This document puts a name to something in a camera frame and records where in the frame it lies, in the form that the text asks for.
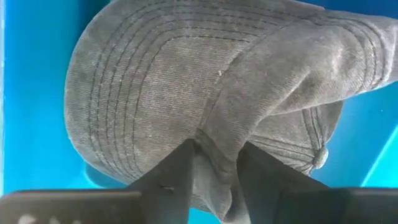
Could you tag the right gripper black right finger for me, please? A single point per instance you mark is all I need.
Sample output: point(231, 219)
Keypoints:
point(267, 180)

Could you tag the dark grey baseball cap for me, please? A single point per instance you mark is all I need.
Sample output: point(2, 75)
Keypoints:
point(186, 77)

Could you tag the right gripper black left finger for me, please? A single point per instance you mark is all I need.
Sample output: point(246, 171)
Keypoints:
point(168, 186)

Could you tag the blue plastic bin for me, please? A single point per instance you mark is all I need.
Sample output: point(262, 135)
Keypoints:
point(31, 93)

